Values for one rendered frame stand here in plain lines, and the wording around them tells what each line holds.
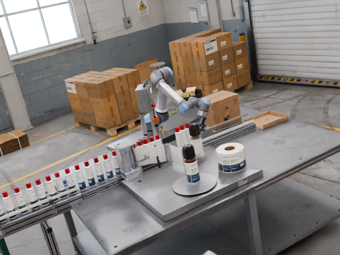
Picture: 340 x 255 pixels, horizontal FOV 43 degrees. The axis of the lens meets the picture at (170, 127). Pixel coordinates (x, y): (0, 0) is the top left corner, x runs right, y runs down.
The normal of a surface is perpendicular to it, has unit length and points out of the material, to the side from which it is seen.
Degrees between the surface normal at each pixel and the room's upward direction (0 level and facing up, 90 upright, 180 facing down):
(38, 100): 90
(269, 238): 1
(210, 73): 87
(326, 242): 0
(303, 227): 0
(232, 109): 90
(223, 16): 90
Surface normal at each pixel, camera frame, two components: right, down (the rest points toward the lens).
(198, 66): -0.72, 0.36
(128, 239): -0.18, -0.92
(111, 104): 0.65, 0.14
